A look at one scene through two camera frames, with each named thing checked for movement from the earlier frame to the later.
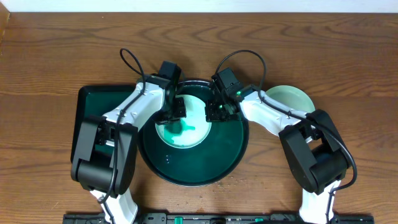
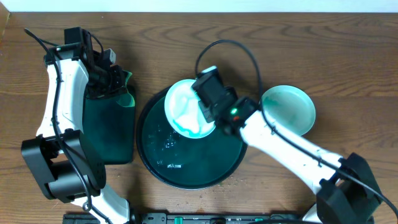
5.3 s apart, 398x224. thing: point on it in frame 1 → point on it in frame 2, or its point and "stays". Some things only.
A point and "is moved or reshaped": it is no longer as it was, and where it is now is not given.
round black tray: x=206 y=164 stays
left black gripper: x=173 y=111 → x=115 y=79
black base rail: x=217 y=218 stays
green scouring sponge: x=174 y=129 → x=127 y=100
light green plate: x=189 y=130 is moved or reshaped
